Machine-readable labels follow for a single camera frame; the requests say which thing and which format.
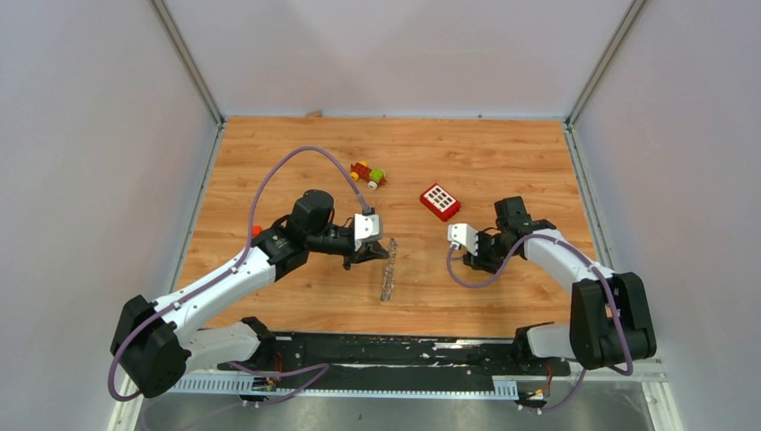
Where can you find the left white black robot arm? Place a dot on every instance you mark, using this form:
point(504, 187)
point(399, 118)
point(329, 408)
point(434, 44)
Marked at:
point(157, 342)

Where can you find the small orange brick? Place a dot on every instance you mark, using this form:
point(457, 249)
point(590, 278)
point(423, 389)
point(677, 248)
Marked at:
point(257, 231)

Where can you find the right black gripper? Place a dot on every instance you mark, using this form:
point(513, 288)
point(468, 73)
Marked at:
point(479, 261)

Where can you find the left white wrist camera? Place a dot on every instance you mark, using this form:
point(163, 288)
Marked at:
point(367, 228)

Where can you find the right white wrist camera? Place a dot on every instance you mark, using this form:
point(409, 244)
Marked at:
point(463, 236)

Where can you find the red white window brick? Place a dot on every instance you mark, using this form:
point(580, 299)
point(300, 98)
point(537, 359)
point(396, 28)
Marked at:
point(440, 202)

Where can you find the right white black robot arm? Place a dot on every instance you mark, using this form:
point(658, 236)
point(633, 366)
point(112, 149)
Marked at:
point(610, 324)

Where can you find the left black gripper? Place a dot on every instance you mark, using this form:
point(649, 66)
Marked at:
point(367, 252)

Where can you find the toy brick car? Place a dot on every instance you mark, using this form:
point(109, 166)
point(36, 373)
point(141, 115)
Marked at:
point(374, 178)

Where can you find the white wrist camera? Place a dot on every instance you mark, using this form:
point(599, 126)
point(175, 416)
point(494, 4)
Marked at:
point(463, 236)
point(367, 228)

